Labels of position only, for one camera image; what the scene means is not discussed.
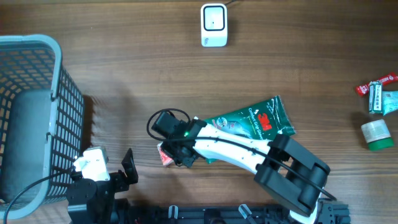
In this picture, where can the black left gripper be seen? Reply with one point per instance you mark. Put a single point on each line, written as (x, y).
(118, 177)

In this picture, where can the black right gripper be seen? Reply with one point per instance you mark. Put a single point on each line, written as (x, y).
(183, 159)

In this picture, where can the red tissue packet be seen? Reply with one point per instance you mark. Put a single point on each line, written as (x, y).
(166, 160)

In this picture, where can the green 3M gloves packet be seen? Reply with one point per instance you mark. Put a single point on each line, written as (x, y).
(263, 120)

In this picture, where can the red coffee stick sachet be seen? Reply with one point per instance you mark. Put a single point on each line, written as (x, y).
(362, 90)

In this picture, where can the green lid jar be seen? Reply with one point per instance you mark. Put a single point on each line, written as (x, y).
(377, 135)

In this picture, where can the small green white box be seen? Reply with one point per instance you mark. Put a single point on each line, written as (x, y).
(375, 97)

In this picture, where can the clear wet wipes packet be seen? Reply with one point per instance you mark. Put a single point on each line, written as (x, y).
(389, 102)

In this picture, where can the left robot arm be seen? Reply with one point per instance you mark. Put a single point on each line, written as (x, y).
(91, 196)

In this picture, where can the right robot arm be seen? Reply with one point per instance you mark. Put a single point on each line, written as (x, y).
(287, 171)

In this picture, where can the white barcode scanner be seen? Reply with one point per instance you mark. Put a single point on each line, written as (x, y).
(214, 25)

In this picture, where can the grey plastic shopping basket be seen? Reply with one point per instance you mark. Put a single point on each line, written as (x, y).
(42, 113)

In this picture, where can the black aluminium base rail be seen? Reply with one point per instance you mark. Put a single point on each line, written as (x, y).
(326, 213)

